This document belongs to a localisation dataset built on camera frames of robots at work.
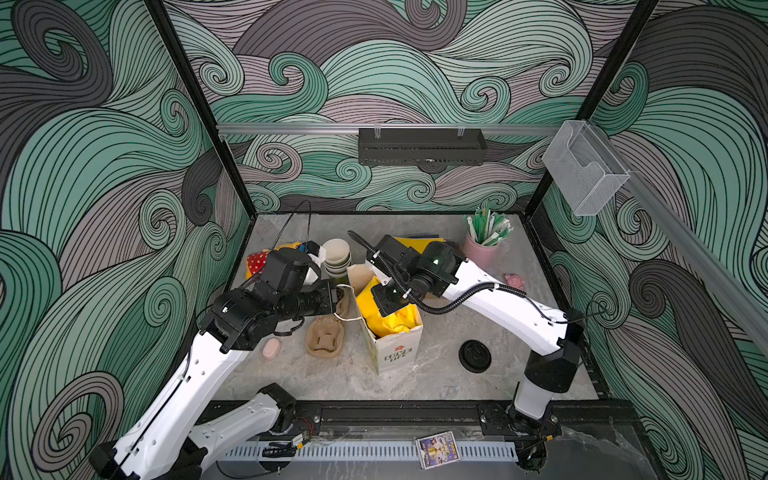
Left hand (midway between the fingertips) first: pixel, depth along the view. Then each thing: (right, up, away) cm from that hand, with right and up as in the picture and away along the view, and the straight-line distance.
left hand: (346, 291), depth 64 cm
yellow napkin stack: (+24, +9, +53) cm, 59 cm away
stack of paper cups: (-5, +6, +21) cm, 22 cm away
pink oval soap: (-24, -20, +20) cm, 37 cm away
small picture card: (+21, -38, +4) cm, 43 cm away
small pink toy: (+52, -3, +32) cm, 61 cm away
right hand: (+7, -4, +6) cm, 10 cm away
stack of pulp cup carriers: (-9, -17, +22) cm, 29 cm away
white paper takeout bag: (+10, -16, +7) cm, 21 cm away
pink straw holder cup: (+41, +6, +32) cm, 53 cm away
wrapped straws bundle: (+42, +15, +30) cm, 54 cm away
